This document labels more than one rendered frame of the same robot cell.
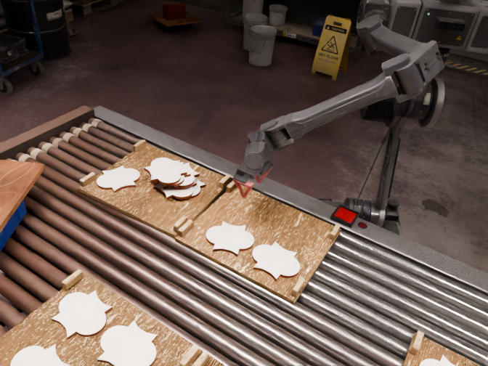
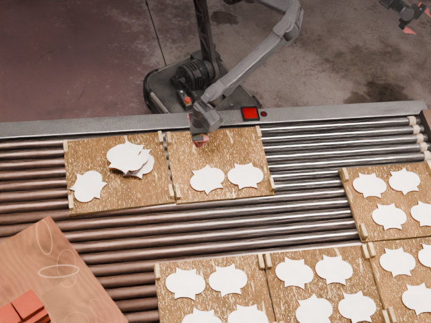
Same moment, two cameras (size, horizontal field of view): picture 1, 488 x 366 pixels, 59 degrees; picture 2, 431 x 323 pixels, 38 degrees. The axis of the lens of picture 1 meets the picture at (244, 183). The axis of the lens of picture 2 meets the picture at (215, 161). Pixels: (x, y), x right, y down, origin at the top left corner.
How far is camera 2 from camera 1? 1.60 m
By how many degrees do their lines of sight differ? 36
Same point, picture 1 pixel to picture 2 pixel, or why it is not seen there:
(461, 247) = not seen: hidden behind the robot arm
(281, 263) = (250, 175)
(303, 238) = (244, 149)
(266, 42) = not seen: outside the picture
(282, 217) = (219, 141)
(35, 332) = (174, 311)
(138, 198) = (120, 192)
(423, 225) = (226, 43)
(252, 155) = (213, 124)
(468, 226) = (257, 23)
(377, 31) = not seen: outside the picture
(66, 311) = (177, 289)
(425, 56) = (297, 15)
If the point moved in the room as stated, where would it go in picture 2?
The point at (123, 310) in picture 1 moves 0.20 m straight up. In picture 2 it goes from (201, 266) to (207, 241)
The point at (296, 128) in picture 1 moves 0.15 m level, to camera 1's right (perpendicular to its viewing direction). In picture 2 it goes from (229, 90) to (259, 74)
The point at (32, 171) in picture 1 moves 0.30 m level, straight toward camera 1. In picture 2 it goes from (50, 226) to (127, 256)
